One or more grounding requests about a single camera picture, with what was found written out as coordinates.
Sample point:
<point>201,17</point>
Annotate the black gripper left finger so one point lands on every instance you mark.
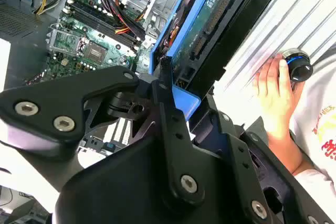
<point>52,103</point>

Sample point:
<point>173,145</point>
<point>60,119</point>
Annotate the person's bare hand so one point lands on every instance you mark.
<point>275,98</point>

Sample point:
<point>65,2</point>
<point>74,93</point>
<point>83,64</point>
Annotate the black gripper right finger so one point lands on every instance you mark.
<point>236,155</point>

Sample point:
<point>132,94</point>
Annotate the hard disk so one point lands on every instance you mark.
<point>199,32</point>

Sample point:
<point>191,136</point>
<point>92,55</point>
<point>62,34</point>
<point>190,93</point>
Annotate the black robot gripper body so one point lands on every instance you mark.
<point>126,187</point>

